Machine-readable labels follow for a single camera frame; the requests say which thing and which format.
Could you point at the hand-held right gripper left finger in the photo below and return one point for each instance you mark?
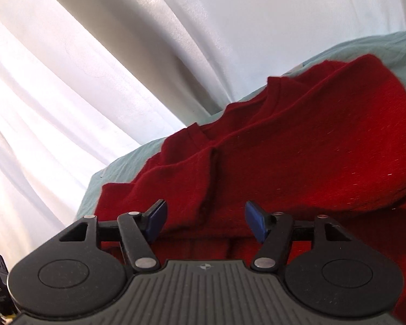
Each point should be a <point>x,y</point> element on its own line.
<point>158,220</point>

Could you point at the teal printed bed sheet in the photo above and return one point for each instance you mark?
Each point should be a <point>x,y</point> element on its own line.
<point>121,169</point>

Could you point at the grey-white thick curtain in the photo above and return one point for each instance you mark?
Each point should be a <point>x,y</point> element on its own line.
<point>223,23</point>

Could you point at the sheer white curtain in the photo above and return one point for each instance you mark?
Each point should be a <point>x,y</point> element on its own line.
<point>37,125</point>

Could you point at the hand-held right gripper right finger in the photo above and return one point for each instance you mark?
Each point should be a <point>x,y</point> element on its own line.
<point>255,221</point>

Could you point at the red knit sweater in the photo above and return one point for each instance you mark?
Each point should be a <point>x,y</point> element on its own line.
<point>291,142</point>

